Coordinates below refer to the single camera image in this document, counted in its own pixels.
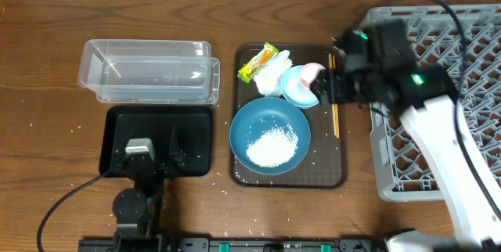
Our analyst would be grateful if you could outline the wooden chopstick right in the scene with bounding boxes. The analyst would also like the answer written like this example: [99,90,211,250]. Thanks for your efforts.
[330,55,340,139]

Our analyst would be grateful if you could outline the white rice pile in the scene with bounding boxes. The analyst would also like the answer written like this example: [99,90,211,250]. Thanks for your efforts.
[246,124,298,167]

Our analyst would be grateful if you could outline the wooden chopstick left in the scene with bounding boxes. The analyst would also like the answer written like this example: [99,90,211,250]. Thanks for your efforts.
[329,53,339,138]

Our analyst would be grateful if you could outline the light blue small bowl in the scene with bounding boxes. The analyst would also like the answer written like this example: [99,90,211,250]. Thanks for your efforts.
[281,65,319,109]

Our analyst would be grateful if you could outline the black plastic tray bin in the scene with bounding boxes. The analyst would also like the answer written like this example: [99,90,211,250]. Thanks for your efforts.
[99,105,213,178]

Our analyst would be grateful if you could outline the yellow snack wrapper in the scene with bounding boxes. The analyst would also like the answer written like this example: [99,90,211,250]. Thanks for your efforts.
[237,42,279,83]

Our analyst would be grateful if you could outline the pink cup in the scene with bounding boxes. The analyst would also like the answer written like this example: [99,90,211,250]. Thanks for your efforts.
[299,63,325,89]

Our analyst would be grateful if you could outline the clear plastic bin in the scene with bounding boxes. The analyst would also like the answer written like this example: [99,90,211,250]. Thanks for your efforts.
[78,39,221,105]

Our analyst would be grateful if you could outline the grey dishwasher rack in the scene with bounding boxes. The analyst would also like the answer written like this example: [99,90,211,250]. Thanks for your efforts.
[361,4,500,202]

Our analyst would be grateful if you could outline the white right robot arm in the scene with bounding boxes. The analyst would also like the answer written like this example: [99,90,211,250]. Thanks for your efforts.
[300,56,500,251]

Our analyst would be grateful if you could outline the crumpled white tissue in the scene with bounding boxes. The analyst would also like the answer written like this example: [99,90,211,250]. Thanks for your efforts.
[254,50,293,97]

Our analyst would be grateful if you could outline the wooden chopstick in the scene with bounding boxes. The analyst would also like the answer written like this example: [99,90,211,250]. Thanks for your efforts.
[329,53,339,138]
[330,55,340,139]

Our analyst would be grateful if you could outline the large blue plate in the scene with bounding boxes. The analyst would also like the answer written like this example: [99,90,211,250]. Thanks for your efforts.
[229,98,311,175]

